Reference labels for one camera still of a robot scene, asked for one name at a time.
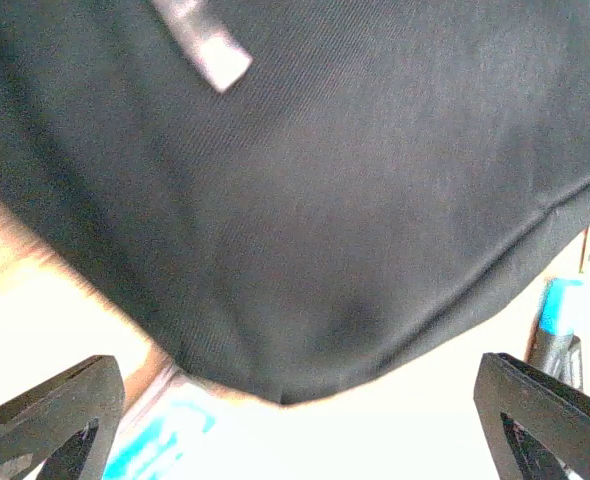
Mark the dog picture book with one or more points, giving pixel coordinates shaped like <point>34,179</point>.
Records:
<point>164,431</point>

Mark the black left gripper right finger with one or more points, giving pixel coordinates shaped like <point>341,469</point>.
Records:
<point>534,425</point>

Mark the blue highlighter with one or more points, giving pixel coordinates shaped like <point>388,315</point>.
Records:
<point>555,348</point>

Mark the black backpack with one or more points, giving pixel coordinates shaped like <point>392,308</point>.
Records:
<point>386,176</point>

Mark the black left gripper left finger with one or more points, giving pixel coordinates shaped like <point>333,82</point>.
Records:
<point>63,428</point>

